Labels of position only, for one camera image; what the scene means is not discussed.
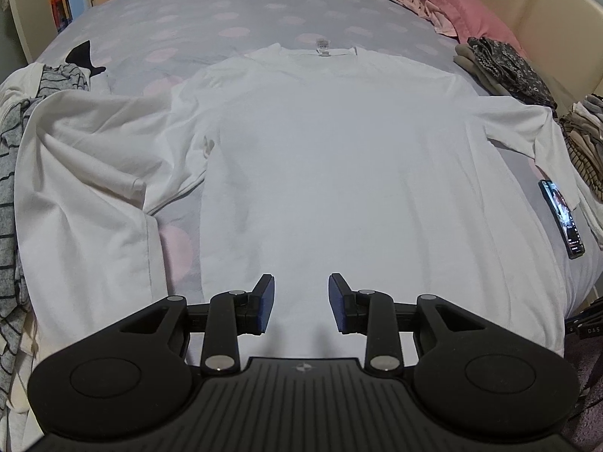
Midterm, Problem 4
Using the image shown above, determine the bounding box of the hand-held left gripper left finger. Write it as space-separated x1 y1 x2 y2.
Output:
115 273 276 376

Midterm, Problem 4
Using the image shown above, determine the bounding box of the cream padded headboard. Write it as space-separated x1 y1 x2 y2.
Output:
409 0 603 121

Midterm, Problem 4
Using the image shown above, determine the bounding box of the black cloth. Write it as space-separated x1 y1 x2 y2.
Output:
65 40 107 77

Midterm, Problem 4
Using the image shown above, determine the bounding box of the purple fleece clothing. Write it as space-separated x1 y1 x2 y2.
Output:
563 334 603 438

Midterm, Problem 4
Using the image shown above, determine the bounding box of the black smartphone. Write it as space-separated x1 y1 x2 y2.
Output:
538 178 587 261

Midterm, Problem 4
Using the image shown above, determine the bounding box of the pink pillow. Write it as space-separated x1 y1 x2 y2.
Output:
381 0 529 58

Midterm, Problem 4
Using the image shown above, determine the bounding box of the white long-sleeve shirt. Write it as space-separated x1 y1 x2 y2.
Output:
160 41 592 359

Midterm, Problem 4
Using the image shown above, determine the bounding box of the cream door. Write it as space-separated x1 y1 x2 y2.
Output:
5 0 51 65

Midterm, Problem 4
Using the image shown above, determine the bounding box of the white garment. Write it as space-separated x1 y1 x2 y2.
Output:
0 310 44 440

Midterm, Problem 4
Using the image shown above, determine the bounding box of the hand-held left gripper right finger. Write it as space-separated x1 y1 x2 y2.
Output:
328 273 488 376

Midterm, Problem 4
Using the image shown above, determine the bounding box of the striped folded garment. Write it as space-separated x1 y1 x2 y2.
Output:
559 93 603 204

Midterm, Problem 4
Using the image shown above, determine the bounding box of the dark floral folded garment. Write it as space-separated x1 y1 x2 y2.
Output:
466 36 560 110

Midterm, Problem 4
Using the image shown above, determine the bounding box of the grey striped garment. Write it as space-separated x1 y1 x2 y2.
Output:
0 62 91 389

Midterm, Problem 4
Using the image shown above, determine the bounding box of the polka dot bed sheet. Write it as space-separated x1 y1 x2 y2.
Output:
28 0 603 363

